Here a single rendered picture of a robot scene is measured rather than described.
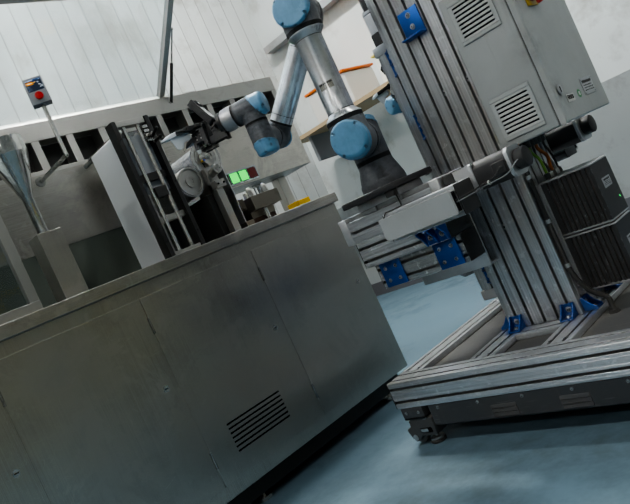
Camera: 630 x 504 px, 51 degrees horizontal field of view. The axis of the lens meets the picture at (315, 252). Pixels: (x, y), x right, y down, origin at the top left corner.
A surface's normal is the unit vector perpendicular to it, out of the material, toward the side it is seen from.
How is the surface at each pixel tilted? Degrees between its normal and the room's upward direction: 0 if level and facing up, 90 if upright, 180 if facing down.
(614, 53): 90
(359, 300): 90
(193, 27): 90
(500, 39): 90
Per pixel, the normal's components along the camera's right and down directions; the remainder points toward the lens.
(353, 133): -0.25, 0.28
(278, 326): 0.63, -0.26
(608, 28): -0.64, 0.31
